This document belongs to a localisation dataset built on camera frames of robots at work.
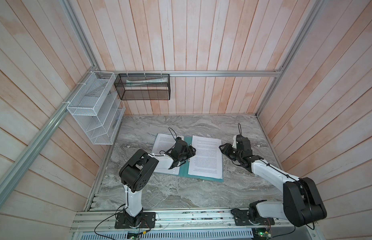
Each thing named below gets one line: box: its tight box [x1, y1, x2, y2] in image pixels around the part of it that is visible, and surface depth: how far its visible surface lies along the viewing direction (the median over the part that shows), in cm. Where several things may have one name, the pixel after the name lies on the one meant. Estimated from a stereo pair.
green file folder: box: [179, 136, 224, 182], surface depth 91 cm
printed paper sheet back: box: [188, 135, 223, 180], surface depth 96 cm
